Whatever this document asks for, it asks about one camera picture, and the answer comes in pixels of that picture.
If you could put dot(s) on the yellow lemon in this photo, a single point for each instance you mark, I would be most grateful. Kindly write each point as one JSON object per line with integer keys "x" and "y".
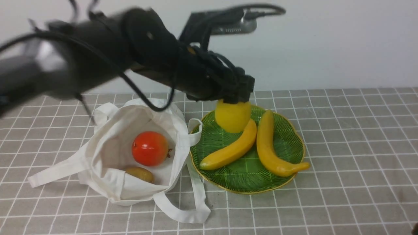
{"x": 232, "y": 118}

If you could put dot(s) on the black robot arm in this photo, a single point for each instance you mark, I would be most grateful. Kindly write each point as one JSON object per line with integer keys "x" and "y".
{"x": 67, "y": 60}

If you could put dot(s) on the grey checked tablecloth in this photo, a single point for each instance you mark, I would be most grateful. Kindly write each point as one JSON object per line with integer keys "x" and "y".
{"x": 361, "y": 144}

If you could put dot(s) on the green leaf-shaped plate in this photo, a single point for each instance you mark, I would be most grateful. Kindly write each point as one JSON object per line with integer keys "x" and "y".
{"x": 247, "y": 175}

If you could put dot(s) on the left yellow banana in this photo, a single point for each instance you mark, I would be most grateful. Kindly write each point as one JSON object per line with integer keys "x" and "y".
{"x": 232, "y": 152}

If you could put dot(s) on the yellow banana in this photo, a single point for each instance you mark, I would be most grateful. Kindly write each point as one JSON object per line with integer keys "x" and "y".
{"x": 232, "y": 152}
{"x": 266, "y": 152}

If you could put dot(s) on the right yellow banana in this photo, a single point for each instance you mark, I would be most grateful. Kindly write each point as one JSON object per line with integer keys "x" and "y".
{"x": 266, "y": 152}

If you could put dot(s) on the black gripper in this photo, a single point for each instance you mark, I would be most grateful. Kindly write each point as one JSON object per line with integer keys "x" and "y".
{"x": 207, "y": 76}

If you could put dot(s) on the white cloth tote bag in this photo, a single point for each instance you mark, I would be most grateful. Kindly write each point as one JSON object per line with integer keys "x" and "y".
{"x": 101, "y": 162}

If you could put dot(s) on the red orange round fruit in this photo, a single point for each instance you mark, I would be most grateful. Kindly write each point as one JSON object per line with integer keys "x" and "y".
{"x": 150, "y": 148}

